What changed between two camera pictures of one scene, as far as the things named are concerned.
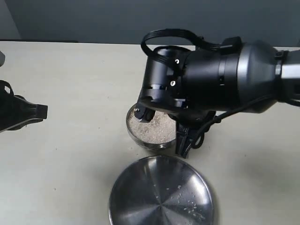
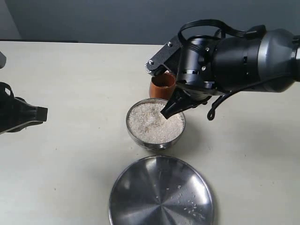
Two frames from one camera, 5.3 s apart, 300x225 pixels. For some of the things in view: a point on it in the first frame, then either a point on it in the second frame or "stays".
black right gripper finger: [143, 114] -> [166, 59]
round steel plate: [162, 190] stays
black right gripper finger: [187, 137] -> [183, 98]
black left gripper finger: [24, 112] stays
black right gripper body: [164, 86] -> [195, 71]
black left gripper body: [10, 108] stays
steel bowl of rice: [159, 134] stays
